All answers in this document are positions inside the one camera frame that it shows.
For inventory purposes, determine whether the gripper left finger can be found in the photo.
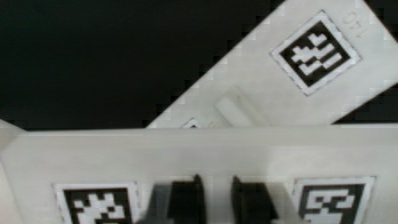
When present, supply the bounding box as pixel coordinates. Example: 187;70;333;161
138;175;205;224

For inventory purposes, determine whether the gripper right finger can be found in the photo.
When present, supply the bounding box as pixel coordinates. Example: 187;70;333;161
230;177;278;224

